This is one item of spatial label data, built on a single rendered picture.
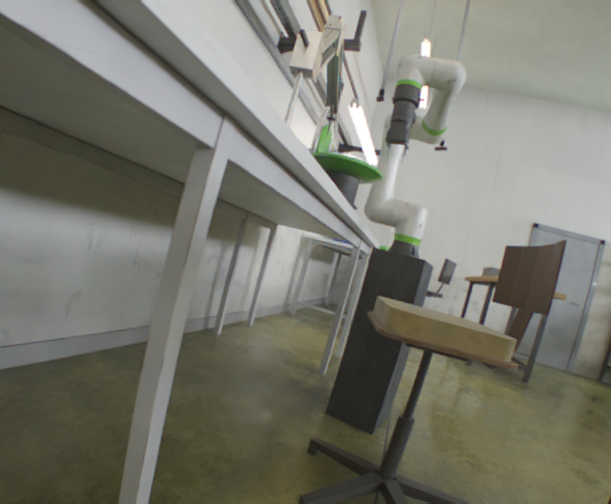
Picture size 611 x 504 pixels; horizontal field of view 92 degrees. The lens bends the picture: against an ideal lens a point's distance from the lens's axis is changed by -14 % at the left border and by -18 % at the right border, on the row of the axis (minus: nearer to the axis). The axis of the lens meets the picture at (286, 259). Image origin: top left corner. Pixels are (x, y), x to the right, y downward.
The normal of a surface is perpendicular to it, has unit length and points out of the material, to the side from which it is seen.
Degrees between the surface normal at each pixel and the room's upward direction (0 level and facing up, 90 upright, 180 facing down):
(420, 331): 90
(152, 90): 90
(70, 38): 90
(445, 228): 90
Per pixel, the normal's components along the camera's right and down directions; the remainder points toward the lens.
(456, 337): -0.14, -0.01
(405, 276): -0.50, -0.11
